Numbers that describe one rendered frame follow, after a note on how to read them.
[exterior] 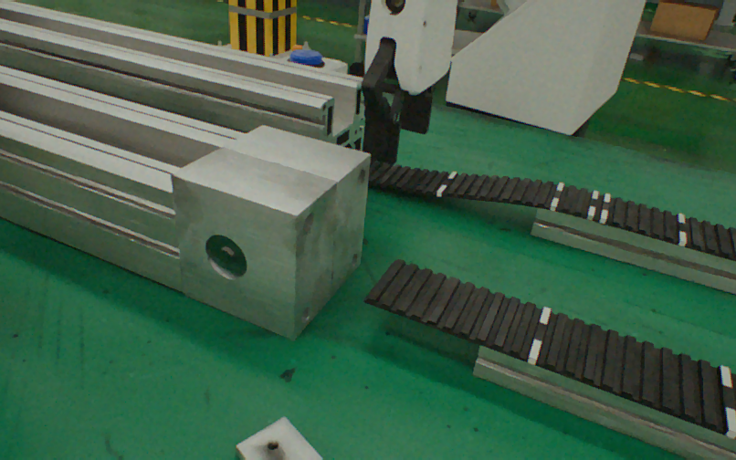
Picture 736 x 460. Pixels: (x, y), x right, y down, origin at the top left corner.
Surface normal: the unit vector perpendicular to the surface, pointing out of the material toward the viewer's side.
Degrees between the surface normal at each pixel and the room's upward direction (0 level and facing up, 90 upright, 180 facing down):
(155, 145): 90
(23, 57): 90
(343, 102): 90
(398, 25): 87
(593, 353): 0
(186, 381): 0
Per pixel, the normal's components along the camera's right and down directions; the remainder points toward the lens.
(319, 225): 0.90, 0.29
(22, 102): -0.44, 0.44
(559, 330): 0.07, -0.85
